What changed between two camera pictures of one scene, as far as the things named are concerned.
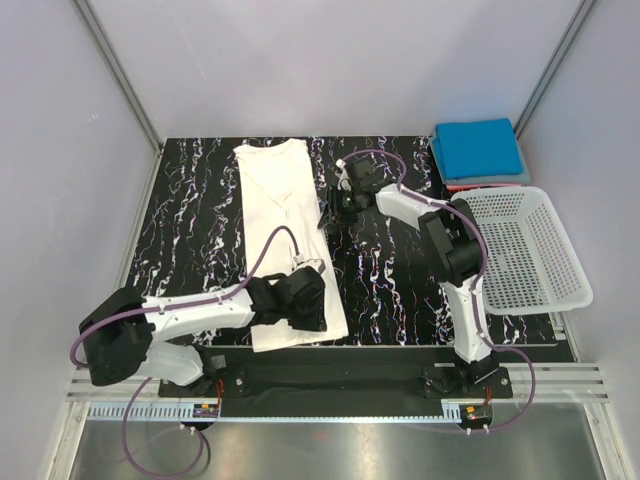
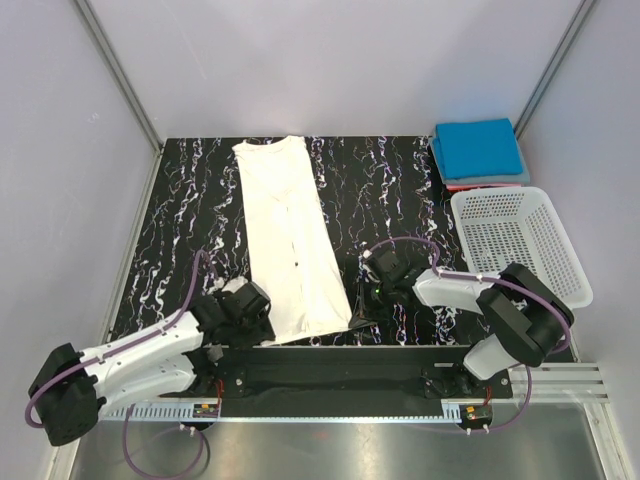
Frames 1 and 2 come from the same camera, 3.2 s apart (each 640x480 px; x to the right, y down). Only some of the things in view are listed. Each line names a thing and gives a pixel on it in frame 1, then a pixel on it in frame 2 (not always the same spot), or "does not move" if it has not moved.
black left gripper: [316, 322] -> [261, 332]
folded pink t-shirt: [466, 187] does not move
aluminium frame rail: [529, 382] does not move
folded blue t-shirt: [477, 149] does not move
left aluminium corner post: [118, 73] does not move
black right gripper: [333, 217] -> [366, 315]
